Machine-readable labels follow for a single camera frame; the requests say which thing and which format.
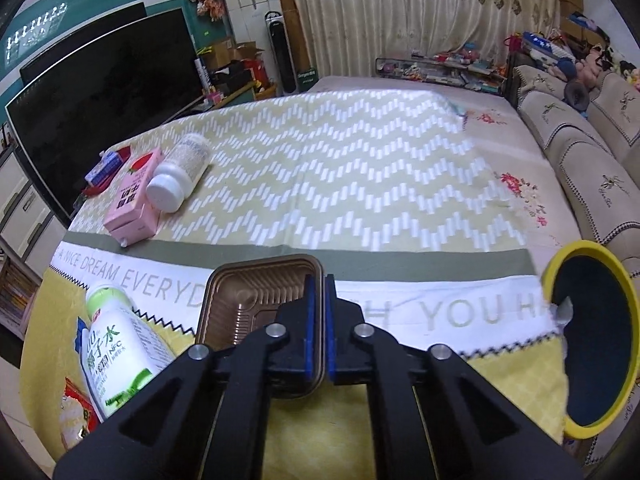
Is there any white green drink bottle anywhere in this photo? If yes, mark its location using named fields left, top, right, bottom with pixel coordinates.
left=75, top=284, right=178, bottom=423

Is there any beige fabric sofa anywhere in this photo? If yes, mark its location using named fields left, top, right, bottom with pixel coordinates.
left=512, top=65, right=640, bottom=281

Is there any blue white wrapper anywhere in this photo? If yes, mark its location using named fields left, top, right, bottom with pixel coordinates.
left=75, top=316, right=93, bottom=361

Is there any stack of cardboard boxes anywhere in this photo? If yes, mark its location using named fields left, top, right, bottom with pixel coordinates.
left=557, top=0, right=583, bottom=33

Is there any beige patterned curtain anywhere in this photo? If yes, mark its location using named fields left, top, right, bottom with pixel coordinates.
left=272, top=0, right=561, bottom=78

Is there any dark neck pillow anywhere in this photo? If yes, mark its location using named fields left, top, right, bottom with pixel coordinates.
left=564, top=80, right=591, bottom=108

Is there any pile of plush toys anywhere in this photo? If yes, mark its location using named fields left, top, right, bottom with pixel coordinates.
left=575, top=45, right=640, bottom=86

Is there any open cardboard box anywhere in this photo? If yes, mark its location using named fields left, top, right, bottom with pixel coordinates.
left=234, top=42, right=266, bottom=63
left=202, top=37, right=236, bottom=68

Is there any floral white sheet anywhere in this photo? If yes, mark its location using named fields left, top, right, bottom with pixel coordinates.
left=305, top=76, right=586, bottom=251

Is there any yellow rimmed dark waste bin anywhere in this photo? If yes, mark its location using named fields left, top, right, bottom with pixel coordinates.
left=542, top=241, right=640, bottom=441

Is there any large black television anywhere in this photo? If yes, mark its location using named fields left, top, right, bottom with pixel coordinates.
left=5, top=8, right=201, bottom=226

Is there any white pill bottle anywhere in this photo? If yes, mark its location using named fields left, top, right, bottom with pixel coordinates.
left=146, top=132, right=212, bottom=213

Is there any cluttered glass coffee table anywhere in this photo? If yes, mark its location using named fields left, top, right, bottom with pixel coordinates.
left=375, top=52, right=508, bottom=96

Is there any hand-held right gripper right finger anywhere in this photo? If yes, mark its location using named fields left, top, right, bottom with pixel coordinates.
left=324, top=274, right=586, bottom=480

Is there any white drawer cabinet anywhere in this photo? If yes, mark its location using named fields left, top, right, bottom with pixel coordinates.
left=0, top=120, right=68, bottom=281

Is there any red flat box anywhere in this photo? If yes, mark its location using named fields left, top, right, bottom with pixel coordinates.
left=82, top=145, right=132, bottom=196

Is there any white tower fan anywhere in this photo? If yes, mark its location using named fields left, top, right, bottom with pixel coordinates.
left=264, top=10, right=297, bottom=96

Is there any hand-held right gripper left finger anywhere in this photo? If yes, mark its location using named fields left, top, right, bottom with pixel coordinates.
left=52, top=274, right=326, bottom=480

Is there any red snack packet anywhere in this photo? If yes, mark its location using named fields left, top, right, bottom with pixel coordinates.
left=60, top=377, right=103, bottom=451

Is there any pink drink carton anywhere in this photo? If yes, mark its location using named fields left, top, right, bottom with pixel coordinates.
left=103, top=147, right=166, bottom=247

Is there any shelf of books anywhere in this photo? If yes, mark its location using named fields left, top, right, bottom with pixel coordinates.
left=0, top=260, right=43, bottom=341

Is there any blue star print bag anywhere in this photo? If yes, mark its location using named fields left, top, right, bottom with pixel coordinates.
left=522, top=32, right=556, bottom=58

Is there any brown plastic tray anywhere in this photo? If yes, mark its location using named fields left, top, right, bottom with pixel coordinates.
left=194, top=255, right=323, bottom=396

